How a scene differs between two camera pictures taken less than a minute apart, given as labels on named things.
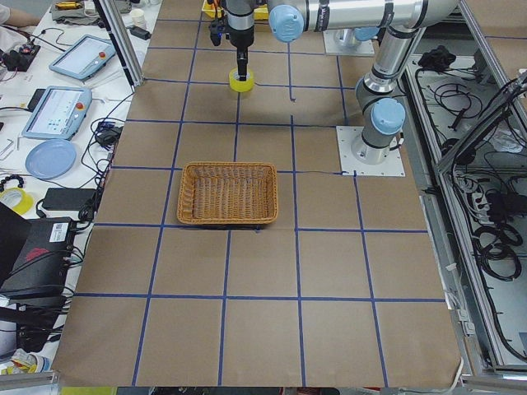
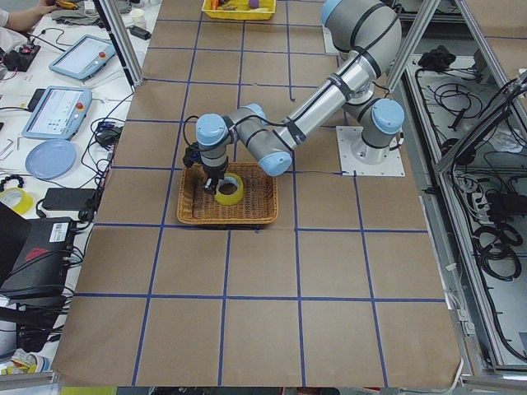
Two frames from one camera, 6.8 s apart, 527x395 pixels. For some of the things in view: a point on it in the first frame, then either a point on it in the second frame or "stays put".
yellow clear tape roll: (241, 85) -> (229, 199)
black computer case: (35, 253) stays put
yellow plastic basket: (260, 11) stays put
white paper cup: (138, 18) stays put
